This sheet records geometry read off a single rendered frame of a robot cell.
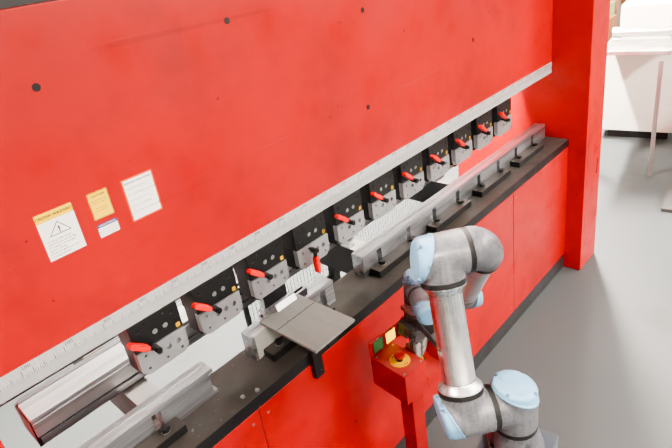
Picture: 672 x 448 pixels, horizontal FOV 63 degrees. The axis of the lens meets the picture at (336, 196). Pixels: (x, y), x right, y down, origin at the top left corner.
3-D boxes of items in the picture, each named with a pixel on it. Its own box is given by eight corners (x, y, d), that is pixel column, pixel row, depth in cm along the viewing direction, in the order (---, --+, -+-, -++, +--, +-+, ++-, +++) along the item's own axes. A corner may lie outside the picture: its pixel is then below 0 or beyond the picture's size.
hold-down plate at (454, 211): (436, 233, 242) (436, 227, 240) (426, 231, 245) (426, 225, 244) (471, 206, 261) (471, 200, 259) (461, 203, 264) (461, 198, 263)
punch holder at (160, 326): (144, 378, 149) (126, 330, 142) (129, 366, 155) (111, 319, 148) (191, 347, 159) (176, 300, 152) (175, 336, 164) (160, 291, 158)
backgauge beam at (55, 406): (42, 449, 160) (28, 422, 156) (24, 426, 169) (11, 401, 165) (457, 165, 306) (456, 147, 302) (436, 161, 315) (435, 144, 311)
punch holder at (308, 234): (301, 272, 187) (292, 229, 180) (284, 265, 193) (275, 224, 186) (330, 252, 197) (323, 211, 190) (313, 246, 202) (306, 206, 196)
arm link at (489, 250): (507, 210, 138) (471, 281, 180) (465, 218, 137) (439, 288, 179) (524, 251, 132) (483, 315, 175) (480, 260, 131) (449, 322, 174)
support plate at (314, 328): (316, 353, 164) (315, 351, 164) (259, 324, 181) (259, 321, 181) (355, 321, 176) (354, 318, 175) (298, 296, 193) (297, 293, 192)
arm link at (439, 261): (505, 440, 139) (473, 230, 133) (448, 453, 138) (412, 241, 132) (488, 416, 151) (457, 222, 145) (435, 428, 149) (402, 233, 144)
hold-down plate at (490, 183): (482, 197, 267) (481, 192, 266) (472, 195, 271) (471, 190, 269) (510, 174, 286) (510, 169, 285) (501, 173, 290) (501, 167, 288)
